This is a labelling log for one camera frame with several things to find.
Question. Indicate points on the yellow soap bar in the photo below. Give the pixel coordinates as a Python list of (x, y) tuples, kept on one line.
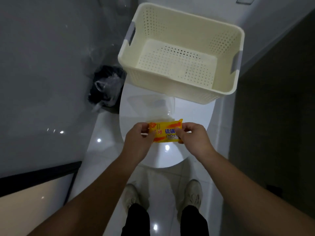
[(165, 132)]

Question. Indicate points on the person's right forearm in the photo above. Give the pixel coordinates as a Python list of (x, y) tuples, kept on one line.
[(256, 201)]

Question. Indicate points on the person's left hand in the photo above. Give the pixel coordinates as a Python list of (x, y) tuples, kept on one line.
[(136, 144)]

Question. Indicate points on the person's black trouser leg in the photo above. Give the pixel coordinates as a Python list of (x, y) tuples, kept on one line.
[(135, 221), (194, 221)]

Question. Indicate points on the person's right hand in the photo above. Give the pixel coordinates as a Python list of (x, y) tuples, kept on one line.
[(196, 142)]

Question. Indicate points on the person's right black trouser leg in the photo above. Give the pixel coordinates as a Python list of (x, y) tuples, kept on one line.
[(194, 221)]

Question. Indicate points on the person's left forearm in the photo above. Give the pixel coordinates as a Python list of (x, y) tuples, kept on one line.
[(83, 201)]

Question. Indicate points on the cream perforated plastic basket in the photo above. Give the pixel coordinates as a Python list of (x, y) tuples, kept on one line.
[(179, 56)]

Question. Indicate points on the person's left thumb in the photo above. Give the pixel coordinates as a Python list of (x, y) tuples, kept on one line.
[(149, 138)]

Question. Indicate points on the black trash bin with bag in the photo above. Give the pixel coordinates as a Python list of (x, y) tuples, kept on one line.
[(107, 87)]

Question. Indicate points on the person's right thumb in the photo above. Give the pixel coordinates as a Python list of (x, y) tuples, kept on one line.
[(180, 135)]

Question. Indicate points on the person's beige shoe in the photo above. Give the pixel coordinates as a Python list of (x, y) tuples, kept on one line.
[(133, 195), (190, 196)]

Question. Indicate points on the person's left beige shoe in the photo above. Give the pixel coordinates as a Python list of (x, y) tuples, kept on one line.
[(133, 195)]

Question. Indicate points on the person's left black trouser leg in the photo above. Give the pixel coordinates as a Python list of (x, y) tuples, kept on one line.
[(135, 221)]

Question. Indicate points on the person's right beige shoe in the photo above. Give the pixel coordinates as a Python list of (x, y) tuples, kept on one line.
[(190, 196)]

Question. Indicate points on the clear plastic soap box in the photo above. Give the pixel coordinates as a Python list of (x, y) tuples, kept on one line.
[(151, 105)]

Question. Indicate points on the white toilet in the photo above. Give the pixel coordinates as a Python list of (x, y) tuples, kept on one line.
[(164, 125)]

